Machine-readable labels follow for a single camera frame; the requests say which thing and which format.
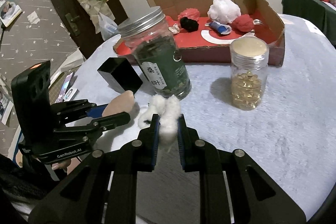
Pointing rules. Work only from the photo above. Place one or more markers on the person's left hand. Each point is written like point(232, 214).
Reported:
point(61, 165)

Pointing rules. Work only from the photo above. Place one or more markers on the red knitted plush toy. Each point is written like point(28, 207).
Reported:
point(243, 23)

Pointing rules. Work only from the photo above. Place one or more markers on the beige round powder puff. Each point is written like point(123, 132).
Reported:
point(122, 103)

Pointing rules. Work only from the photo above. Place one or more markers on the black fluffy scrunchie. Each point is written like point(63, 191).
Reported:
point(189, 24)

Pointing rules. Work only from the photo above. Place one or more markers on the beige scrunchie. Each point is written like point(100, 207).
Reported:
point(174, 29)

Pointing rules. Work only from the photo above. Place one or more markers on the white fluffy scrunchie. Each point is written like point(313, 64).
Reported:
point(169, 110)

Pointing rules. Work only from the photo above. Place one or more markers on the jar of golden capsules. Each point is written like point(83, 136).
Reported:
point(249, 71)

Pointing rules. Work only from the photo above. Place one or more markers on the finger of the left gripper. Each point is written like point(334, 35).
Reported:
point(77, 109)
point(92, 131)

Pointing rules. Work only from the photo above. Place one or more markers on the green tea jar metal lid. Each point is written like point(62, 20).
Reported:
point(154, 48)

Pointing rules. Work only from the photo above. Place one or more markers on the red mesh bath pouf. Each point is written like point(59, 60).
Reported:
point(190, 13)

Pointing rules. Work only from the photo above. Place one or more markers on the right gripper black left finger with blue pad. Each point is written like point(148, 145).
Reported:
point(103, 188)

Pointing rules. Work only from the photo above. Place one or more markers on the smartphone on table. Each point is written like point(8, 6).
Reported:
point(64, 87)

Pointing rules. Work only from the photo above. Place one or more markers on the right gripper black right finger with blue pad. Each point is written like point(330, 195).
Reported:
point(233, 187)

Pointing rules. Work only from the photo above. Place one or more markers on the white mesh bath pouf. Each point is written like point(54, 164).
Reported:
point(223, 11)

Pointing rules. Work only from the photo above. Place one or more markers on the clear plastic bag on door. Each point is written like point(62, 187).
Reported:
point(108, 27)

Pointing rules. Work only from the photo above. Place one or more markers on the dark green covered table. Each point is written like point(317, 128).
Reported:
point(315, 11)

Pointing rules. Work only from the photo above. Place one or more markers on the cardboard box red interior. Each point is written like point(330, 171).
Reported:
point(207, 46)

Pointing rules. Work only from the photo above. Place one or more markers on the black square cup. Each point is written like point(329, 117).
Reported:
point(120, 75)

